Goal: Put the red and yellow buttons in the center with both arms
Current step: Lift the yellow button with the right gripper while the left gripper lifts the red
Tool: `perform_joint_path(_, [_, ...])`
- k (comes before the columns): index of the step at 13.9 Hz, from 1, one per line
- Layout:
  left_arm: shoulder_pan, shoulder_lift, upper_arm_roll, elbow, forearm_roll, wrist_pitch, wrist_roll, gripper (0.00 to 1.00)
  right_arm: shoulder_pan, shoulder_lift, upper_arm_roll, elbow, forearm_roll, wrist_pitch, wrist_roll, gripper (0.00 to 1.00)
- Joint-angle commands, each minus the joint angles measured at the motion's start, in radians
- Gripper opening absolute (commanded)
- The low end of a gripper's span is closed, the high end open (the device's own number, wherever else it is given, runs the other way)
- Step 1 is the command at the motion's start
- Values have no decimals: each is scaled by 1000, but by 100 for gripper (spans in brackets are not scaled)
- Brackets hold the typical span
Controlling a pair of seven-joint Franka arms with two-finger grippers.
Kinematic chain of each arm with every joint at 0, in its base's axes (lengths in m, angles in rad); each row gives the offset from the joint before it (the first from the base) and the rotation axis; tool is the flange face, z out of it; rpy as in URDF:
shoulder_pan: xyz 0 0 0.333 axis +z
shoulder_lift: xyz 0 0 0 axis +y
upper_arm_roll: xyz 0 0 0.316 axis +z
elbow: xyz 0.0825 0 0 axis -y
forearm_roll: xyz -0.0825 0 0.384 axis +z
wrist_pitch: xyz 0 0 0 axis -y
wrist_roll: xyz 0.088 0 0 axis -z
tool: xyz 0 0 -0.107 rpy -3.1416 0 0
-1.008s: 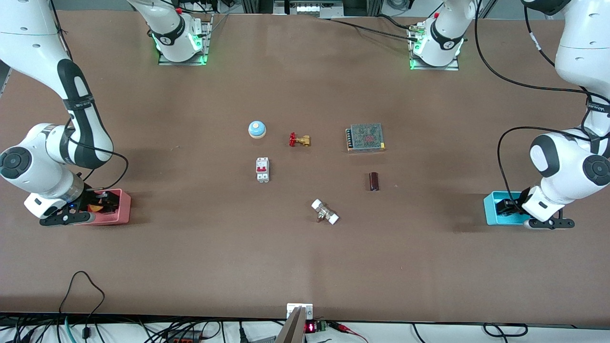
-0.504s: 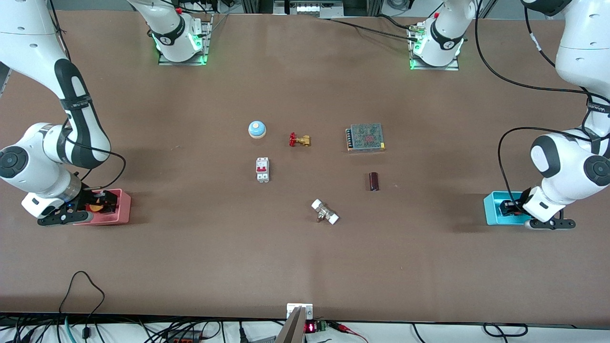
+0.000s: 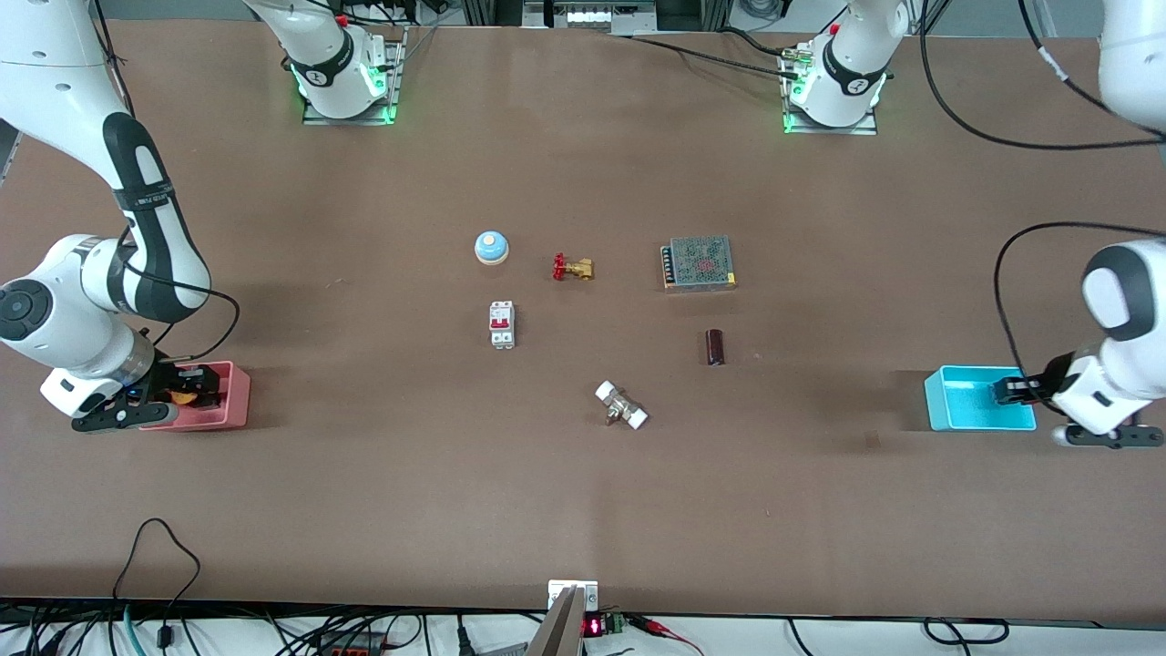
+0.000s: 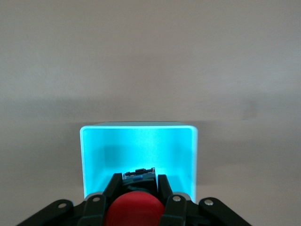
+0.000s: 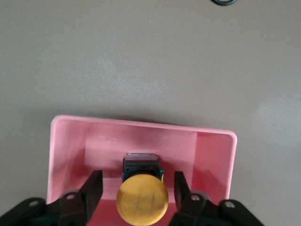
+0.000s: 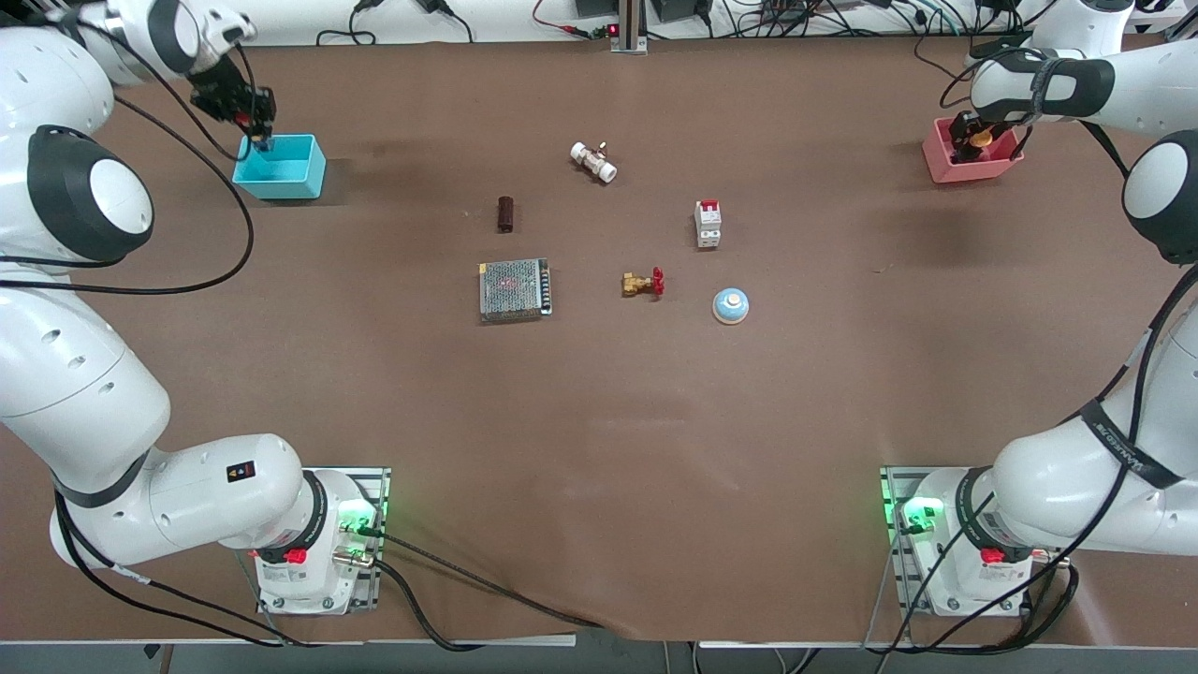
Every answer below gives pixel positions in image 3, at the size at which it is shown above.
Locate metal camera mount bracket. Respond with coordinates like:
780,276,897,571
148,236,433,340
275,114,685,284
527,579,599,656

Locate cyan plastic bin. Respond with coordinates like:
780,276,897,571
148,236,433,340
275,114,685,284
924,365,1038,432

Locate pink plastic bin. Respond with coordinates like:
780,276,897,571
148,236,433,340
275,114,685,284
141,361,251,432

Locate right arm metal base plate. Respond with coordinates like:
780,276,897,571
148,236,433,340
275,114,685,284
302,27,407,126

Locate metal mesh power supply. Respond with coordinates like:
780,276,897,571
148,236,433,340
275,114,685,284
661,235,737,292

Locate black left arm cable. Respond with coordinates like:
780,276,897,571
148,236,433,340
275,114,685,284
918,0,1166,385

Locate black looped table cable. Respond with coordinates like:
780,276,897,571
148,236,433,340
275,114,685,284
111,518,202,630

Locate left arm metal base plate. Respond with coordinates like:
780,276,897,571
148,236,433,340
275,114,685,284
782,50,880,136

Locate metal fitting white caps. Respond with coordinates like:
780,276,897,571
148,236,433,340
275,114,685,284
594,380,649,431

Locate red alligator clip lead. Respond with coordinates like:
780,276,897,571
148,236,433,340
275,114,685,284
633,616,704,656

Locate black cable to arm base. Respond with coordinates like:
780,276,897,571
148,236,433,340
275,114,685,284
627,33,803,81

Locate black coiled cable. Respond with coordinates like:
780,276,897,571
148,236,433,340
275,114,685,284
923,617,1010,647

